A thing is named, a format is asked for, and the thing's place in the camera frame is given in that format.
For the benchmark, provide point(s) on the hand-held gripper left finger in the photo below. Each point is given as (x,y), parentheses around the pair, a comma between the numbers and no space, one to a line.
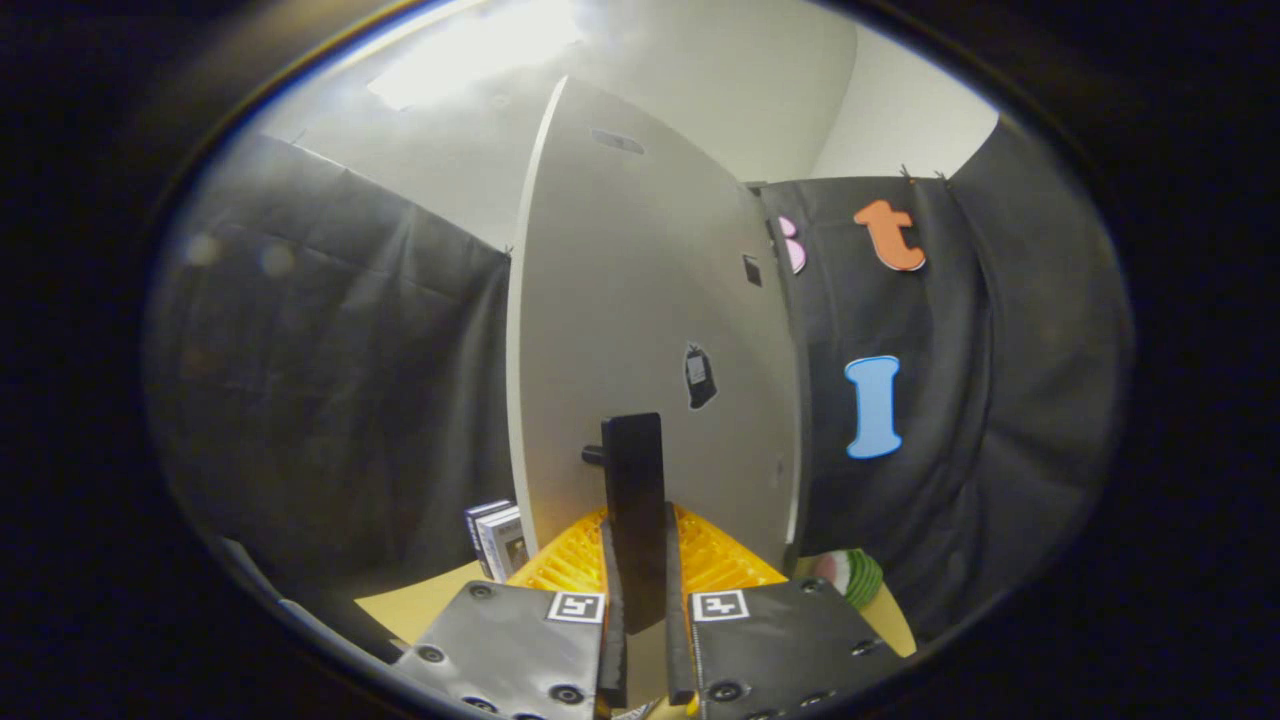
(612,640)

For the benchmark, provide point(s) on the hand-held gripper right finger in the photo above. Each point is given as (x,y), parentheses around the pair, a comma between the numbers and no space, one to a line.
(676,640)

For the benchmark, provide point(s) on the grey shoe cabinet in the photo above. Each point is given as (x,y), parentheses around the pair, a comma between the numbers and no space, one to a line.
(805,420)

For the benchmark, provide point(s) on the white shoe cabinet door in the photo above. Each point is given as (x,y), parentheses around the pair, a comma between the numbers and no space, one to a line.
(620,300)

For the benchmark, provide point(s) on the grey printed book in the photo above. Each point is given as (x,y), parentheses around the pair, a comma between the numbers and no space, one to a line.
(474,525)
(508,545)

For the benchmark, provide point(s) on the green striped ball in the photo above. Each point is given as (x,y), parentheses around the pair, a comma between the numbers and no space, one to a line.
(855,578)

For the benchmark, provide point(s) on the ceiling light panel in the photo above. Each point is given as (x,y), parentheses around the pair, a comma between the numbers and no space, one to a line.
(470,50)

